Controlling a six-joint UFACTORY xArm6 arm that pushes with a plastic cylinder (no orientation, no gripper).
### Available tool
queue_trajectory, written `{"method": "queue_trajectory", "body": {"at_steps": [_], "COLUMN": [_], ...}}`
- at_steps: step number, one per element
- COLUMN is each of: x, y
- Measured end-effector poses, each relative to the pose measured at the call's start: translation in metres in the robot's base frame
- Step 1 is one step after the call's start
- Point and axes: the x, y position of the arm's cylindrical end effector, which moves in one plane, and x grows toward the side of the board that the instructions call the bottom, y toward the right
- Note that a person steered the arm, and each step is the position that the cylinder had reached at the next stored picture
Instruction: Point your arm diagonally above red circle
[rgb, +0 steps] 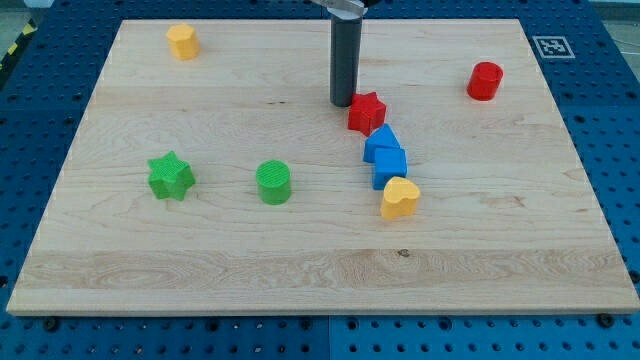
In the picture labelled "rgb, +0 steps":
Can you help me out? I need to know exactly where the red star block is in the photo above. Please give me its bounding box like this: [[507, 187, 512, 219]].
[[347, 92, 386, 136]]

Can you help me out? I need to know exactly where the red cylinder block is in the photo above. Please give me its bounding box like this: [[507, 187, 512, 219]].
[[466, 62, 504, 101]]

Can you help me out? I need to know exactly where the blue triangle block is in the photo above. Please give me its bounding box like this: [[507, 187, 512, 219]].
[[363, 124, 401, 163]]

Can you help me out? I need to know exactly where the light wooden board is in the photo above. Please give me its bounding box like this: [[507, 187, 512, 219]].
[[7, 19, 639, 316]]

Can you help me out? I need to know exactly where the green star block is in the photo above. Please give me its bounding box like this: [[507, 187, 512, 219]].
[[147, 151, 195, 201]]

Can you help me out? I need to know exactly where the yellow black hazard tape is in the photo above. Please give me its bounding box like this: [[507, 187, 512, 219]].
[[1, 18, 38, 74]]

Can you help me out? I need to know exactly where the green cylinder block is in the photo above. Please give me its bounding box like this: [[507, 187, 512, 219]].
[[256, 160, 291, 205]]

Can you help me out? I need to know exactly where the blue cube block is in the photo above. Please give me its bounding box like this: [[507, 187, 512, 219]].
[[372, 148, 408, 190]]

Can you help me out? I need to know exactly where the yellow hexagon block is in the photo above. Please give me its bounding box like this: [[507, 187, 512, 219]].
[[166, 24, 200, 60]]

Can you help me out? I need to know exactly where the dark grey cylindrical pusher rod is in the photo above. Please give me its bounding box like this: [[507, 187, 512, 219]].
[[329, 15, 362, 107]]

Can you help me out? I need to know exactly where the yellow heart block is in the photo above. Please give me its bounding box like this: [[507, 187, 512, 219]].
[[380, 176, 421, 220]]

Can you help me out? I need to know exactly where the white fiducial marker tag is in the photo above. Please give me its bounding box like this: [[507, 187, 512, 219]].
[[533, 35, 575, 59]]

